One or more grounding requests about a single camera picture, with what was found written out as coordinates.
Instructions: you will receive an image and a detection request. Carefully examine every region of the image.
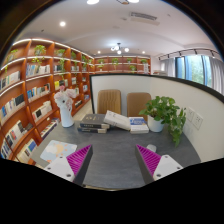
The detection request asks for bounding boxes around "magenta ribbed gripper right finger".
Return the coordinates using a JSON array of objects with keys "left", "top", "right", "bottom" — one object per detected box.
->
[{"left": 135, "top": 145, "right": 182, "bottom": 184}]

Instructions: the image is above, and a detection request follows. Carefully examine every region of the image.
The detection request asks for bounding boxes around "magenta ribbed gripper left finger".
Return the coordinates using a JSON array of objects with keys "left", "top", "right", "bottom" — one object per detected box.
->
[{"left": 44, "top": 145, "right": 93, "bottom": 186}]

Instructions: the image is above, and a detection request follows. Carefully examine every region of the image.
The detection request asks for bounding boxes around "dark book at bottom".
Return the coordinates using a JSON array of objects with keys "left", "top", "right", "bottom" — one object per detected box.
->
[{"left": 77, "top": 124, "right": 107, "bottom": 134}]

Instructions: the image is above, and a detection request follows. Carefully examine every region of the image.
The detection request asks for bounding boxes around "blue and white book stack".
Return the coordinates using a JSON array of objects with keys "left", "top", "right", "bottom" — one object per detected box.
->
[{"left": 129, "top": 117, "right": 149, "bottom": 134}]

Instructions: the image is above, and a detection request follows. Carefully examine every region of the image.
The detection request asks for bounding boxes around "black book on top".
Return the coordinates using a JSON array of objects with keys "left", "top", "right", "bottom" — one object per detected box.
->
[{"left": 80, "top": 114, "right": 110, "bottom": 129}]

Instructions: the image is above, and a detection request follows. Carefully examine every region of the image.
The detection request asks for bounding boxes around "white leaning book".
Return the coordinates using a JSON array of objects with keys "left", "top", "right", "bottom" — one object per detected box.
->
[{"left": 104, "top": 111, "right": 131, "bottom": 130}]

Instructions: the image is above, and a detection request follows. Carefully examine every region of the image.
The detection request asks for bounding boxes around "green potted plant white pot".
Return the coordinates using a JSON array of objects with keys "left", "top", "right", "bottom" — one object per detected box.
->
[{"left": 139, "top": 96, "right": 186, "bottom": 146}]

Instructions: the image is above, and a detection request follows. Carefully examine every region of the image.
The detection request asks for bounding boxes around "right tan chair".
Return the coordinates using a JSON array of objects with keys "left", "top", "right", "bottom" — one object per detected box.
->
[{"left": 127, "top": 92, "right": 151, "bottom": 117}]

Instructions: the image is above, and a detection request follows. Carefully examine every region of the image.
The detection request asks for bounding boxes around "tan chair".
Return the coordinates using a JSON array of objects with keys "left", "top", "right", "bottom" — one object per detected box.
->
[
  {"left": 127, "top": 92, "right": 151, "bottom": 117},
  {"left": 97, "top": 89, "right": 121, "bottom": 114}
]

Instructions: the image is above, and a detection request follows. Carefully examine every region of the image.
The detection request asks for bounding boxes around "white vase with flowers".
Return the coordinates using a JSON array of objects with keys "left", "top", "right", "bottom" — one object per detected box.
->
[{"left": 54, "top": 86, "right": 76, "bottom": 128}]

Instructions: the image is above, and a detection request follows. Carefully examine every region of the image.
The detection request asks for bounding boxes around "left tan chair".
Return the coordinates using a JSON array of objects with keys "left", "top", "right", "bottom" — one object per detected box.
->
[{"left": 97, "top": 89, "right": 121, "bottom": 114}]

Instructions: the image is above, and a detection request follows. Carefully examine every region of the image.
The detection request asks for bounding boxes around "back wooden bookshelf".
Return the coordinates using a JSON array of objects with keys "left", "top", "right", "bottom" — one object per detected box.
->
[{"left": 94, "top": 56, "right": 151, "bottom": 75}]

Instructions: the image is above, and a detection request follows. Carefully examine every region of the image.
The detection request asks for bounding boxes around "ceiling chandelier lamp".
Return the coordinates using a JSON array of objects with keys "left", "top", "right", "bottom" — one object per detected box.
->
[{"left": 110, "top": 43, "right": 129, "bottom": 55}]

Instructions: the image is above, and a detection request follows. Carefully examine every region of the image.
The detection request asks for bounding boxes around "white partition wall black trim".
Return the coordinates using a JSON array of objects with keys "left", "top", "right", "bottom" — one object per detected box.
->
[{"left": 89, "top": 73, "right": 224, "bottom": 163}]

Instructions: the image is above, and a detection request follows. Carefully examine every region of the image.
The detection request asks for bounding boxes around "white wall socket panel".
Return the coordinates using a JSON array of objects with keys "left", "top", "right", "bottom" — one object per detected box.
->
[{"left": 187, "top": 108, "right": 203, "bottom": 130}]

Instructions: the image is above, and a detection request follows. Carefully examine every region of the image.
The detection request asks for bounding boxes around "wooden bookshelf wall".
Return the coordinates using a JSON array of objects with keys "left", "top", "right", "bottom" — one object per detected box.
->
[{"left": 0, "top": 38, "right": 95, "bottom": 164}]

